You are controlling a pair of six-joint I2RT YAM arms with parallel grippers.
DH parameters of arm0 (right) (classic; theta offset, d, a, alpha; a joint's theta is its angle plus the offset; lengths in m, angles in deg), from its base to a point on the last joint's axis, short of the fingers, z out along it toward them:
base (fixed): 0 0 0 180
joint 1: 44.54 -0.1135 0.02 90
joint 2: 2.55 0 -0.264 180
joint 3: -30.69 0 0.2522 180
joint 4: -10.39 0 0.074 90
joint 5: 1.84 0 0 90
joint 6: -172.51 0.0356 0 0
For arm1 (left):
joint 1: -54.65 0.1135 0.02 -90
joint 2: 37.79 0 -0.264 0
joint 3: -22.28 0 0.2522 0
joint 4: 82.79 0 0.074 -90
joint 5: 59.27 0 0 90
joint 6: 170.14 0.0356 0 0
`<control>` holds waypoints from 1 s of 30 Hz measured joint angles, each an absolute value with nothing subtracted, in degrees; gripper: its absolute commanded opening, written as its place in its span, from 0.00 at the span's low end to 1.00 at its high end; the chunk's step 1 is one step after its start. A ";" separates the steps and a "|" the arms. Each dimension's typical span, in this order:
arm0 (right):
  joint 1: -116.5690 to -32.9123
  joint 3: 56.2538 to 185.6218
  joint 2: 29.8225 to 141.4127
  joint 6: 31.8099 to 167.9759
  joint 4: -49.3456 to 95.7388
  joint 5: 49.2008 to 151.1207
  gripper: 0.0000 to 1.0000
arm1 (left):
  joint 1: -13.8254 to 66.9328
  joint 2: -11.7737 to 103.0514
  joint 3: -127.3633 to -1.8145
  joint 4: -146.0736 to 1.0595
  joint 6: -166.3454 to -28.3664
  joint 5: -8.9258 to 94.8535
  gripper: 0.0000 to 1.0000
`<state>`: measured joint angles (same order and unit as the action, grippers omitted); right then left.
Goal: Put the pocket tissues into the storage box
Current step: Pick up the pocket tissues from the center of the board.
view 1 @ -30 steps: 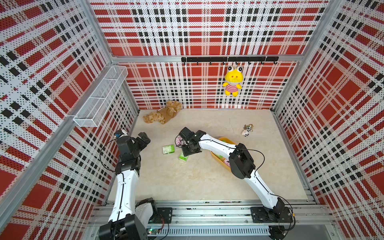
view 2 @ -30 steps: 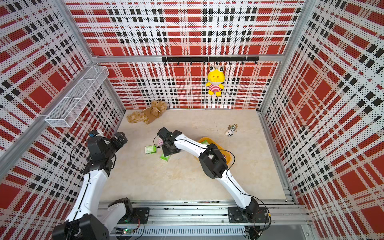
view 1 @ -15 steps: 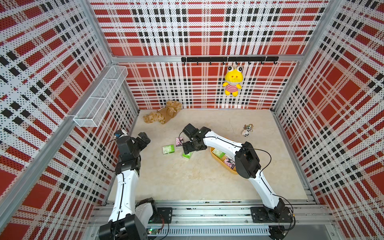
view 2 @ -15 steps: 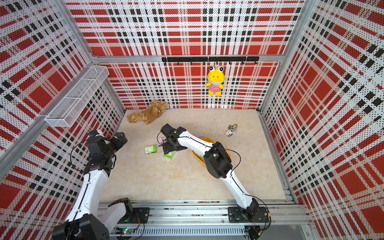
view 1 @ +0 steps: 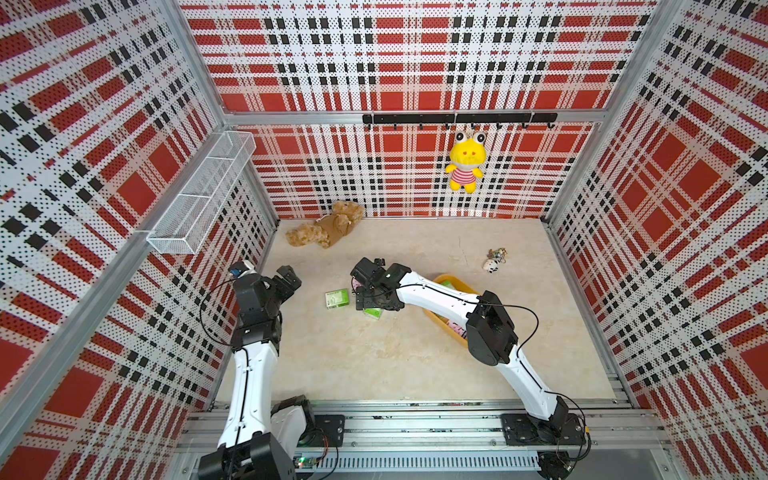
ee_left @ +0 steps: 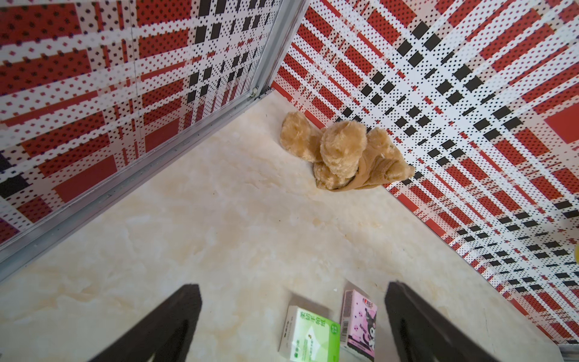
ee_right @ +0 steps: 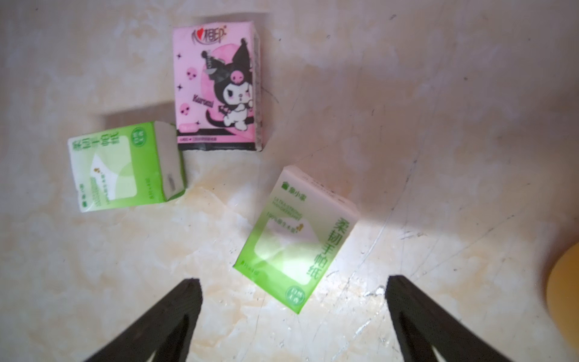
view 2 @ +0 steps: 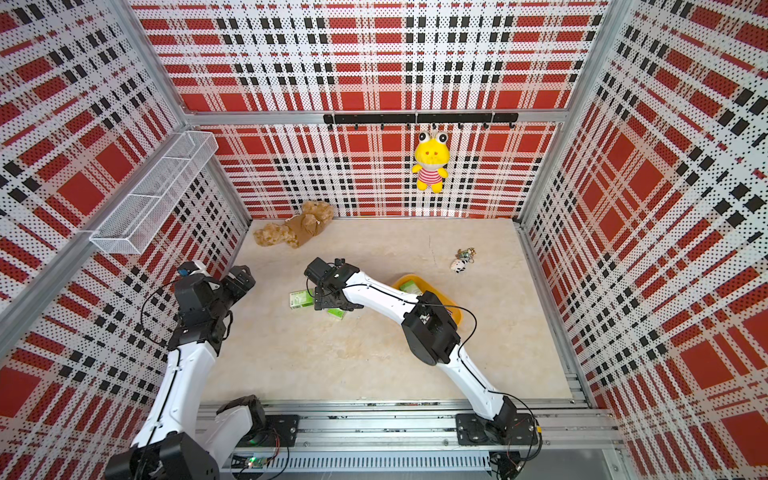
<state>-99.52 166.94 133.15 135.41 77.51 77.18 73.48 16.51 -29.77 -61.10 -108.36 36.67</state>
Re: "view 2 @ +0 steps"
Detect yellow plastic storage box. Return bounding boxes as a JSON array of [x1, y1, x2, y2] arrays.
[[391, 274, 463, 329]]

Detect brown teddy bear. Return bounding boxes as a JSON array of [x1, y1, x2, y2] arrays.
[[254, 201, 335, 249]]

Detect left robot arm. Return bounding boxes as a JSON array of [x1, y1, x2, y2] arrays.
[[104, 261, 267, 479]]

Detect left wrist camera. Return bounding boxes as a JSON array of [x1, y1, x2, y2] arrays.
[[177, 260, 210, 278]]

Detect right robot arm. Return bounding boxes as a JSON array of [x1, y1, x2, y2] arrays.
[[304, 258, 542, 449]]

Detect green circuit board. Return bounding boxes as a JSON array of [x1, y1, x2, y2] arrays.
[[230, 455, 271, 473]]

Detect small keychain toy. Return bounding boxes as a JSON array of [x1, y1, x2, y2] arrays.
[[450, 247, 476, 273]]

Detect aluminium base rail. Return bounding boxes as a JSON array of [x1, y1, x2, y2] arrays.
[[195, 401, 632, 479]]

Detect black hook rail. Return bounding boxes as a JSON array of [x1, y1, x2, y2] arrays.
[[323, 112, 520, 128]]

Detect white wire mesh shelf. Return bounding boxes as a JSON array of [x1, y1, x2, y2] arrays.
[[90, 130, 217, 255]]

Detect yellow frog plush toy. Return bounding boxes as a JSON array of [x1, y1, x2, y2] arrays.
[[412, 131, 450, 194]]

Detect green tissue pack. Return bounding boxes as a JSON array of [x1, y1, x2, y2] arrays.
[[399, 281, 423, 296], [327, 308, 346, 320], [289, 290, 315, 309]]

